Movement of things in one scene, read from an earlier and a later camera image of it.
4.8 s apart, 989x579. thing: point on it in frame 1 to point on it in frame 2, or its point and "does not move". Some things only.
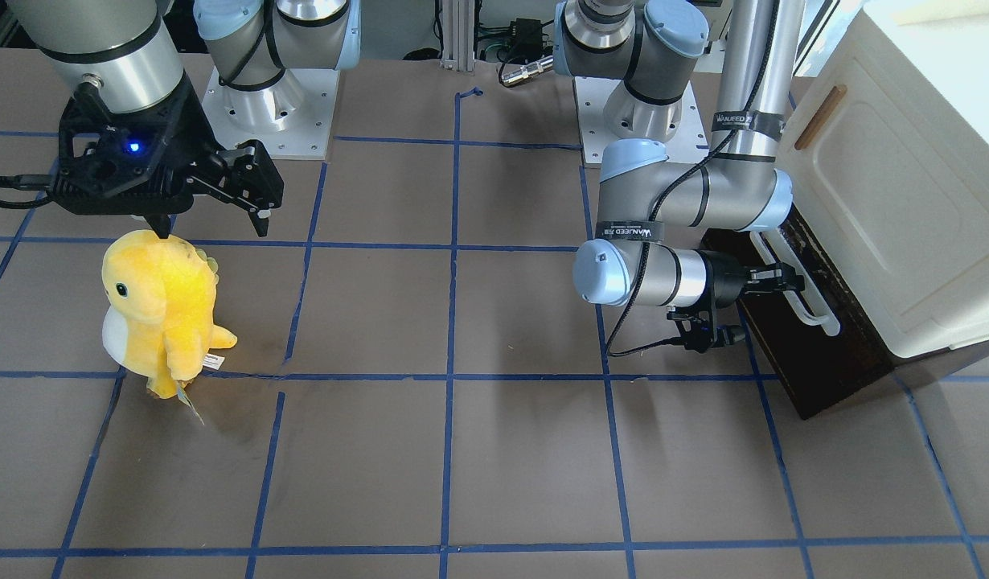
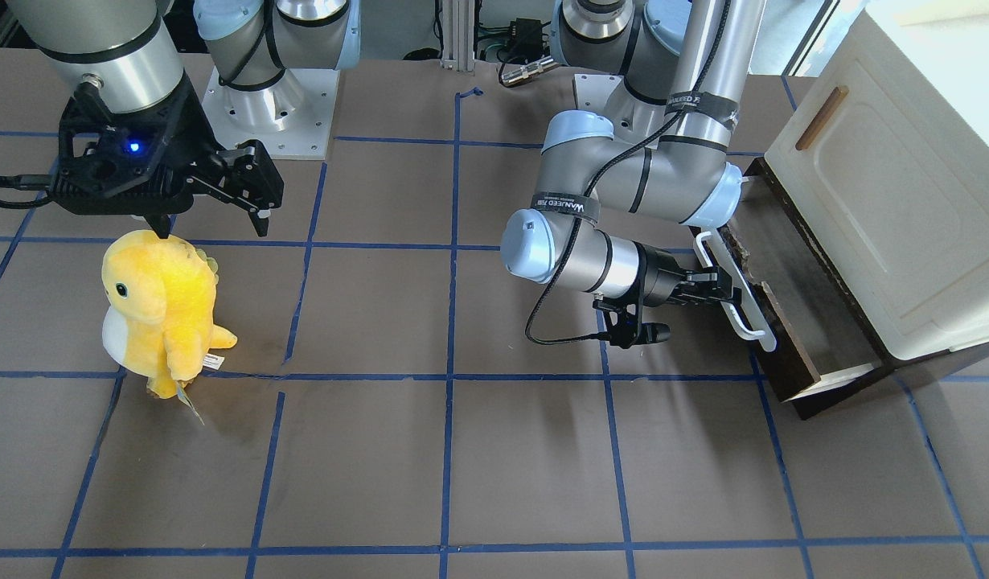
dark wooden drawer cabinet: (823, 373) does not move
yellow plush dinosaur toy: (158, 318) does not move
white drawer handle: (810, 303) to (746, 315)
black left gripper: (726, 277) to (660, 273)
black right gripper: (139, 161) does not move
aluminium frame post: (458, 35) does not move
